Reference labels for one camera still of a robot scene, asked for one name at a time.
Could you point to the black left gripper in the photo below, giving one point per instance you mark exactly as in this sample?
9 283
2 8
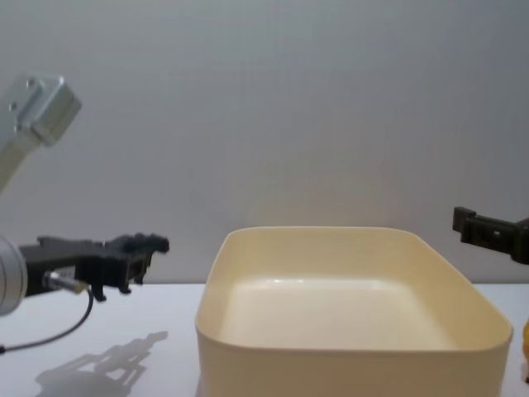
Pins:
49 258

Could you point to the white table cloth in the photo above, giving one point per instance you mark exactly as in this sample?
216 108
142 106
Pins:
157 306

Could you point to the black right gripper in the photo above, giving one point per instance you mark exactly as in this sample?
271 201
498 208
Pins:
523 244

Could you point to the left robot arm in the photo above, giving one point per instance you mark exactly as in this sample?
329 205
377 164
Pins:
46 111

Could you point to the cream plastic tub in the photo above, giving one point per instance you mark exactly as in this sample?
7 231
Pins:
351 355

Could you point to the yellow object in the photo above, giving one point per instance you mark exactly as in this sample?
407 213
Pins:
526 341

